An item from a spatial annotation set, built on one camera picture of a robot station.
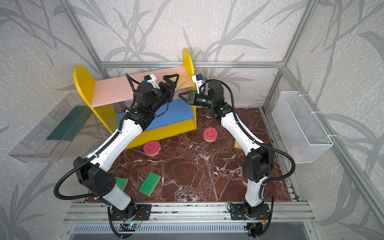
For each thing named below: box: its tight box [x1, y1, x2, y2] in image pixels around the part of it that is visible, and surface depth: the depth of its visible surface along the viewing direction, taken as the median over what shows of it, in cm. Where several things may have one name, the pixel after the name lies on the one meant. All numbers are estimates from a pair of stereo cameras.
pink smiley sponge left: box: [143, 140, 162, 157], surface depth 96 cm
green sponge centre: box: [138, 171, 161, 197], surface depth 84 cm
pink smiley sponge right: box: [203, 126, 218, 143], surface depth 103 cm
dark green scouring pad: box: [46, 106, 93, 142], surface depth 68 cm
